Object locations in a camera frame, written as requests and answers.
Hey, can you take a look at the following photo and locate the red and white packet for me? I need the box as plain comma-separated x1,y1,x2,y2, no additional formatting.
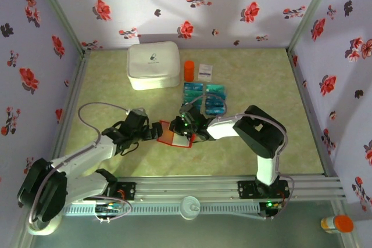
156,119,194,149

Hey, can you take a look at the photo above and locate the orange pill bottle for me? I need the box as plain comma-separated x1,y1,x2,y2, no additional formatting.
184,60,195,82

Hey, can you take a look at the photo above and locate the small white packet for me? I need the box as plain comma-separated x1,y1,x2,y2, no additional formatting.
198,63,214,82

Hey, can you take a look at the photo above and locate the white medicine pouch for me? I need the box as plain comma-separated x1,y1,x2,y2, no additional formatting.
126,41,181,91

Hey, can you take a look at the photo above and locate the clear round plastic lid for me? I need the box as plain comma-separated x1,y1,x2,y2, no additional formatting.
179,195,201,220

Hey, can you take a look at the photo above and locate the clear tape roll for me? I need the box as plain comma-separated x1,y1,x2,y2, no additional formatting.
27,215,62,236

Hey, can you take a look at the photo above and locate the orange-capped pill bottle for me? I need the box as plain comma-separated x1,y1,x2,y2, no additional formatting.
320,214,355,234

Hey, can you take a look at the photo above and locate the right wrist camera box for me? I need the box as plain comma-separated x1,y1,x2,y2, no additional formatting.
178,104,203,124

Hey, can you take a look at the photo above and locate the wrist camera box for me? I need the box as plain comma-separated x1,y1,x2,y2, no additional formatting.
178,104,203,124
124,108,149,132

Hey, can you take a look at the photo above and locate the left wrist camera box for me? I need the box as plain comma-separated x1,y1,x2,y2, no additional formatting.
124,108,149,132

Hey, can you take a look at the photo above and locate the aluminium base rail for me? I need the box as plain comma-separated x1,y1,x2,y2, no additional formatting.
65,174,347,202

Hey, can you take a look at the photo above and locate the grey left arm cable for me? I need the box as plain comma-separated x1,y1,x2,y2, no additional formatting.
27,102,131,231

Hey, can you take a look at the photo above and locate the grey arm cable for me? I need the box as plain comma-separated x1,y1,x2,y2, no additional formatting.
180,94,296,221
27,102,131,231

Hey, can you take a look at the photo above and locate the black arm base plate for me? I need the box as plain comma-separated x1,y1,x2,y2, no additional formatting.
115,182,137,202
237,180,290,202

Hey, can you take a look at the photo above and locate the aluminium side rail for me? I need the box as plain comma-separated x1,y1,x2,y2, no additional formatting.
286,49,339,178
43,50,92,181

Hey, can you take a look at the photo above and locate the white slotted cable duct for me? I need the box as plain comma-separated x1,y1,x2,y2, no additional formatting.
62,203,261,216

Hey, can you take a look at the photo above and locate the grey right arm cable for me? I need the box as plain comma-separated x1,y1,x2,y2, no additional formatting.
180,94,296,221

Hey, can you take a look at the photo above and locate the aluminium frame post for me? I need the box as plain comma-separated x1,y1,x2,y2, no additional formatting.
287,0,341,54
28,0,91,57

